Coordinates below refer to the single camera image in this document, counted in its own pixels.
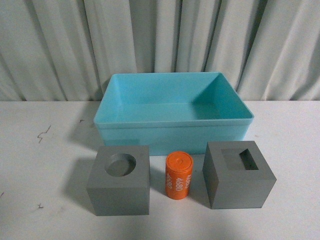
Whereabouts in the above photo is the orange cylinder part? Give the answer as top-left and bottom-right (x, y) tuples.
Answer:
(165, 151), (194, 200)

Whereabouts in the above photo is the gray cube with round hole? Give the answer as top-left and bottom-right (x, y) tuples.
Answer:
(86, 145), (150, 216)

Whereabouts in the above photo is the gray cube with rectangular hole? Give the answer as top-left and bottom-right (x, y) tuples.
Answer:
(202, 141), (277, 209)

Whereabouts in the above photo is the light blue plastic box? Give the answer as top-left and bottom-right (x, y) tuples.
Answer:
(94, 72), (254, 156)

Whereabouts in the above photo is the white pleated curtain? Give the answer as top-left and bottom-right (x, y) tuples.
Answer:
(0, 0), (320, 101)

